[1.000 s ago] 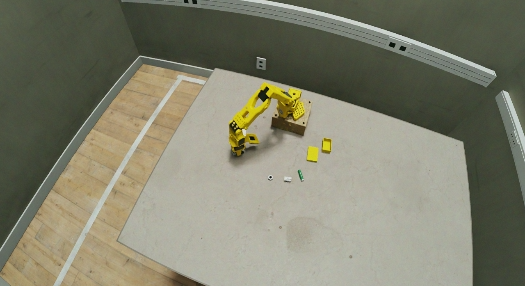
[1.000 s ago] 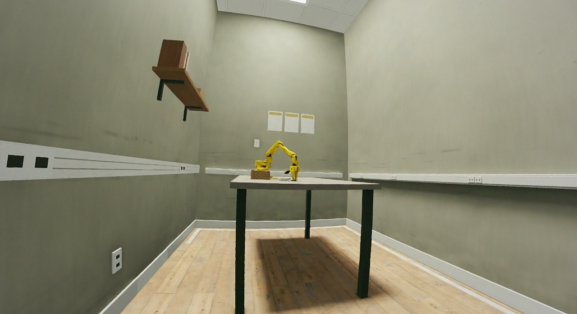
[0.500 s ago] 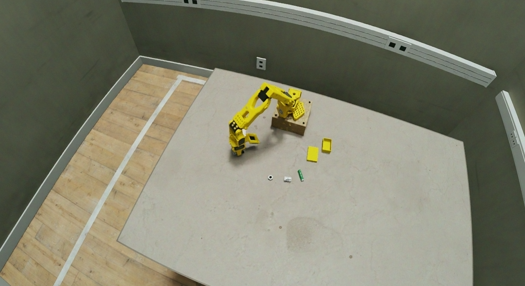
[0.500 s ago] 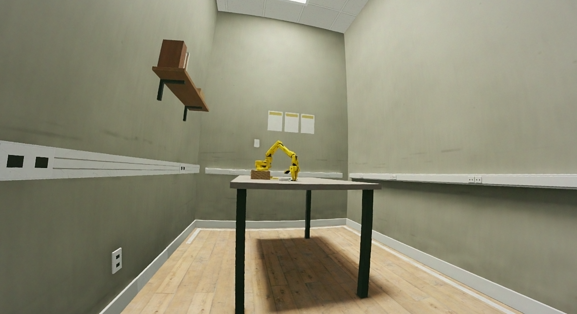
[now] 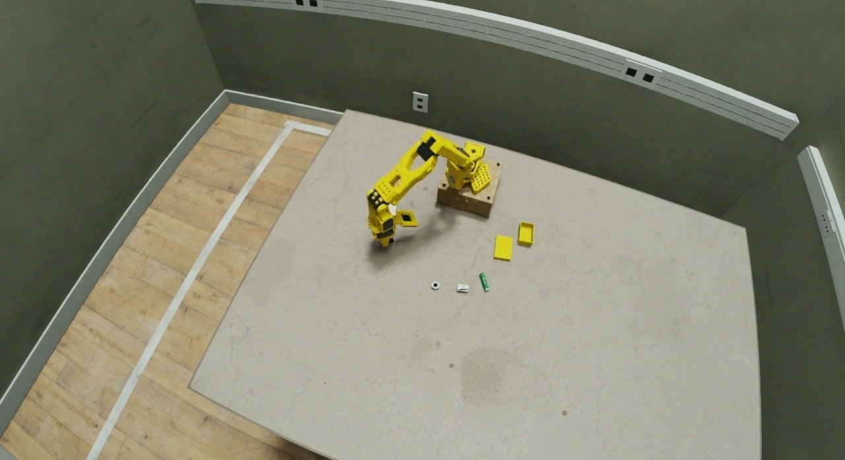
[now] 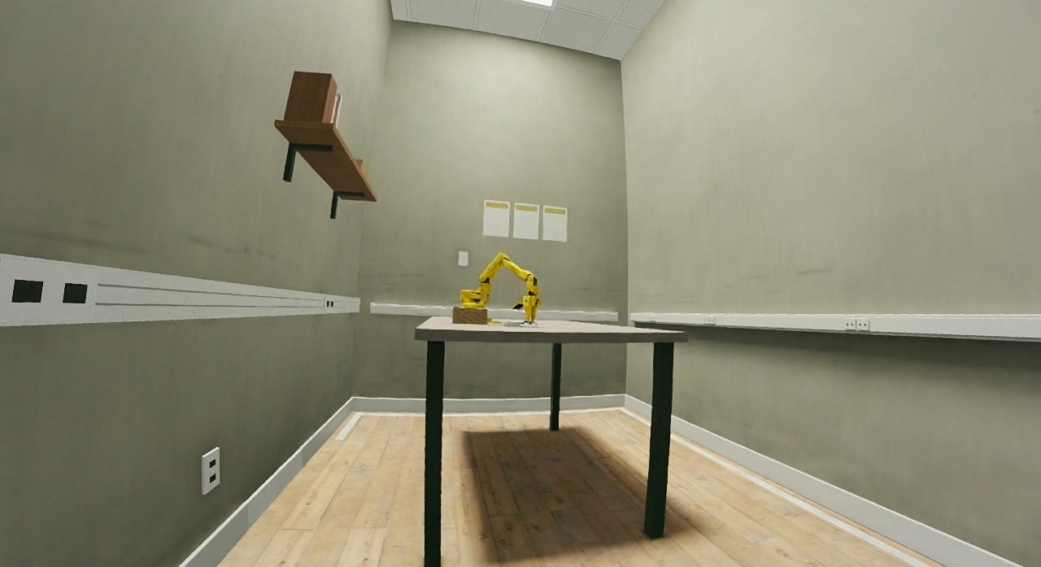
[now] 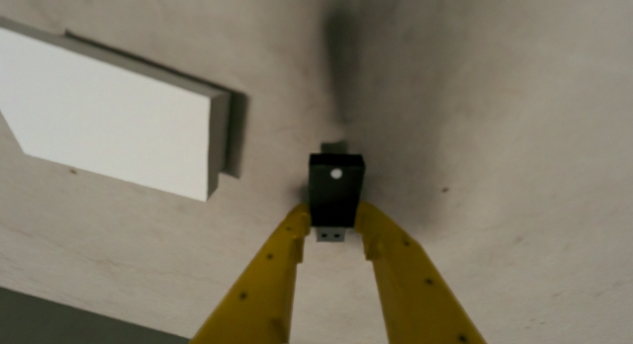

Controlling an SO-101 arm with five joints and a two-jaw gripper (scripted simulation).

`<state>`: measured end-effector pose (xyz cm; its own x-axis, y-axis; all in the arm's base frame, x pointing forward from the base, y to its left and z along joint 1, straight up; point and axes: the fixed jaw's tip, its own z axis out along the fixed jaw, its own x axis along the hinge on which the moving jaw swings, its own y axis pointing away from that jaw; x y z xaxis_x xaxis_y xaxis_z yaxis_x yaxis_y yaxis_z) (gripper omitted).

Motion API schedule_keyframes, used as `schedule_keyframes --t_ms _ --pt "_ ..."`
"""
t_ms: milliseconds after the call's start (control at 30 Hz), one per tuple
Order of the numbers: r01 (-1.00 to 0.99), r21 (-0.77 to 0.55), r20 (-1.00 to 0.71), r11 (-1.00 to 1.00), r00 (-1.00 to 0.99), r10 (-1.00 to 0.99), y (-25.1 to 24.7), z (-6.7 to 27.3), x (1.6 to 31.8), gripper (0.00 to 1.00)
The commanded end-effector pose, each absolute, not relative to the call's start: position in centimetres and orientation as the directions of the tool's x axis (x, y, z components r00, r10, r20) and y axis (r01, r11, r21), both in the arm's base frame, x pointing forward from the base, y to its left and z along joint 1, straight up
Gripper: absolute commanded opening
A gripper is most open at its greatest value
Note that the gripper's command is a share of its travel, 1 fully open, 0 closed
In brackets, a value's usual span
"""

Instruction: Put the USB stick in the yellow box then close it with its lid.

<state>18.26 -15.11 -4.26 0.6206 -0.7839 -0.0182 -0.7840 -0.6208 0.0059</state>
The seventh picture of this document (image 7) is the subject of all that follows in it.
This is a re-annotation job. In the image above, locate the black usb stick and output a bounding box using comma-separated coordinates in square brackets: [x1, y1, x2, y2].
[309, 153, 366, 242]

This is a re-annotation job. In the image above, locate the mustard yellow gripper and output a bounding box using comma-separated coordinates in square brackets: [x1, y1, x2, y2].
[188, 201, 488, 344]

